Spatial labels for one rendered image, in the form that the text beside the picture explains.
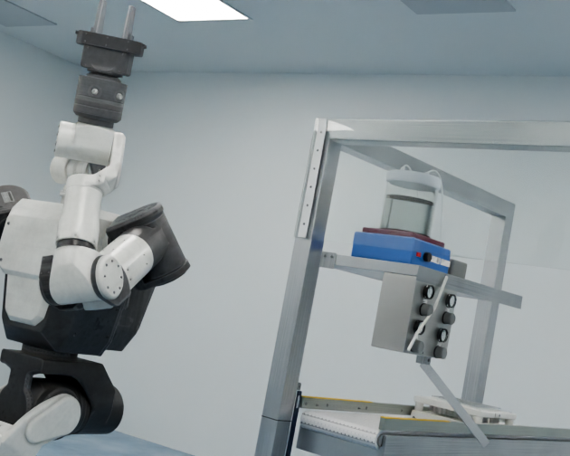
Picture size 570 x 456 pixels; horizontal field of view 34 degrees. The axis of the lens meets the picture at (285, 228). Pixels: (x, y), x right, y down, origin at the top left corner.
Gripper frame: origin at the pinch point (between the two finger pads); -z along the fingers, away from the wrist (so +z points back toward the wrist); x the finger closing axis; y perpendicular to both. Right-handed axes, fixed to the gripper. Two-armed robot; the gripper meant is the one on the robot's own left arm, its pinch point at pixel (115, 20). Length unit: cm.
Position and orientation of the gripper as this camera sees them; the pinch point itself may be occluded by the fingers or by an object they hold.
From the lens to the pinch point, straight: 176.2
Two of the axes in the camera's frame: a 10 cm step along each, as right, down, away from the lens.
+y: 0.7, -0.7, 9.9
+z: -2.0, 9.8, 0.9
